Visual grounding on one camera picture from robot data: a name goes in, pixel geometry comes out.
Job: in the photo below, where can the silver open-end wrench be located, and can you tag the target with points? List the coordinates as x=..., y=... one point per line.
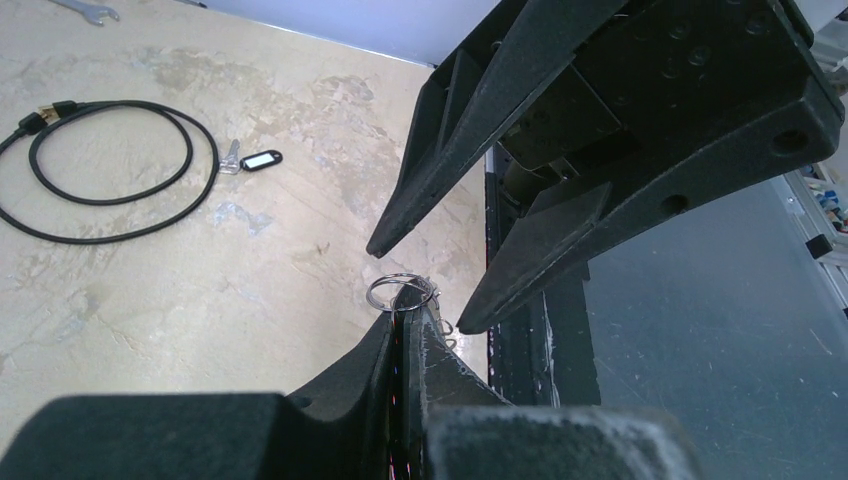
x=91, y=13

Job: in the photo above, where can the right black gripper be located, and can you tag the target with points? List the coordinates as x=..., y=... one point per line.
x=663, y=106

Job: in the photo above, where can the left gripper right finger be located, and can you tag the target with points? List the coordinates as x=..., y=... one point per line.
x=459, y=428

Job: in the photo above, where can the aluminium frame rail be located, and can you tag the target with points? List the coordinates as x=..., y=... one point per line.
x=817, y=205

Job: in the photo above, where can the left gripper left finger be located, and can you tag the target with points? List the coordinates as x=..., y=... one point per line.
x=330, y=428

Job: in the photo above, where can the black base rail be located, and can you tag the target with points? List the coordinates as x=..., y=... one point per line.
x=543, y=355

